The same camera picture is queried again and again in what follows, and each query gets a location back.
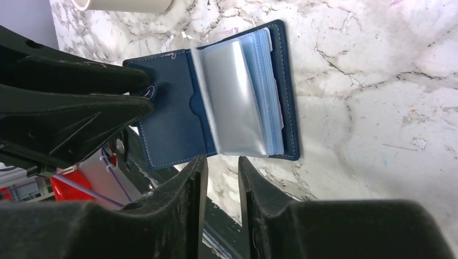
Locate blue leather card holder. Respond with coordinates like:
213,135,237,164
123,19,300,169

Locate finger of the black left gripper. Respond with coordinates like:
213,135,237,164
1,85,153,169
1,27,151,94

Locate red container under table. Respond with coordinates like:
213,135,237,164
1,163,122,207

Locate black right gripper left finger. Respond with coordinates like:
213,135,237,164
1,155,208,258

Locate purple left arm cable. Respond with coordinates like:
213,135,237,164
50,148,133,209

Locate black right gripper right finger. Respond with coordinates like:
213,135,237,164
238,156,454,258

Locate black metal base rail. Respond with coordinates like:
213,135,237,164
118,128,245,258

